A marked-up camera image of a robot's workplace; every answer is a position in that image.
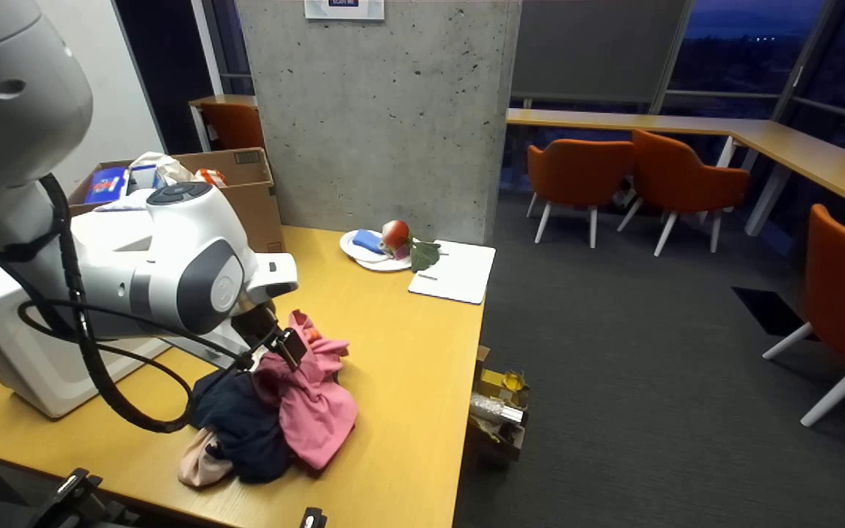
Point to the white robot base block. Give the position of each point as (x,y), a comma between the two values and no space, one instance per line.
(21,363)

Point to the small black clamp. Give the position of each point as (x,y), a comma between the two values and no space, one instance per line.
(313,518)

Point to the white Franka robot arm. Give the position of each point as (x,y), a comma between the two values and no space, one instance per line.
(159,254)

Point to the framed wall sign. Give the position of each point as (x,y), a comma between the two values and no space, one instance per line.
(345,8)

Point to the red apple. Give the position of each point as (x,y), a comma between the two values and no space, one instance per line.
(398,240)

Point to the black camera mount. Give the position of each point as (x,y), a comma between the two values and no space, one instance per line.
(76,488)

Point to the blue printed box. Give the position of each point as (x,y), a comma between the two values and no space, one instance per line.
(108,187)

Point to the white plate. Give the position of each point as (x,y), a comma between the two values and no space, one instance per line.
(360,259)

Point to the open cardboard box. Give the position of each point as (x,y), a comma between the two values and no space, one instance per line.
(256,215)

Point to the pink cloth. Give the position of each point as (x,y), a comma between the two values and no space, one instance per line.
(316,411)

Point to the long wooden counter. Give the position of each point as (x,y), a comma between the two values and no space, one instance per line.
(815,156)

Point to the white plastic bag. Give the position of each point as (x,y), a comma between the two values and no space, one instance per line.
(164,169)

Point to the blue sponge block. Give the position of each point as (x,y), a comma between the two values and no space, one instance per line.
(369,241)

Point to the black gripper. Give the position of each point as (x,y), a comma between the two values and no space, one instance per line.
(256,328)

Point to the green leafy toy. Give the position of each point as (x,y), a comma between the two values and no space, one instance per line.
(423,254)

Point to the yellow and silver floor clutter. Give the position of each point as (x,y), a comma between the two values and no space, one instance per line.
(501,411)

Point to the white paper sheet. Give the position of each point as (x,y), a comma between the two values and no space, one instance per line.
(455,278)

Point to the orange and white packet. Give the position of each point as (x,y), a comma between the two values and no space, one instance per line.
(210,177)

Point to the navy blue garment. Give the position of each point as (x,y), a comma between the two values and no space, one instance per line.
(243,422)

